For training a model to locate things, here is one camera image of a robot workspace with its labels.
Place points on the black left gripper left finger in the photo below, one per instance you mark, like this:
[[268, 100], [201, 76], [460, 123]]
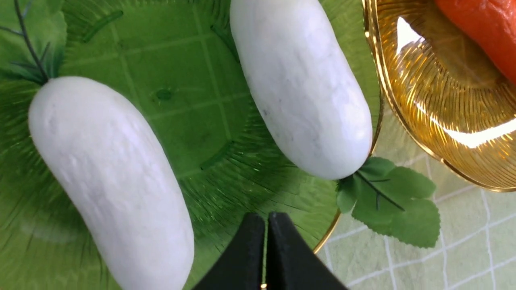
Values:
[[241, 264]]

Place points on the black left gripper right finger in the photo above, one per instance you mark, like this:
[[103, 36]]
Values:
[[290, 263]]

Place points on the white radish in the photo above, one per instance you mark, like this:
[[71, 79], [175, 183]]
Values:
[[108, 160], [319, 118]]

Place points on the orange carrot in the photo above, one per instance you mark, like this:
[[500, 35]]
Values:
[[491, 24]]

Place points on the green checkered tablecloth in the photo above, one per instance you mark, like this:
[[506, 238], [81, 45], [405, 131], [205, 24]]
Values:
[[476, 248]]

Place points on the amber glass plate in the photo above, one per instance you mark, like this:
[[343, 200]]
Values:
[[445, 91]]

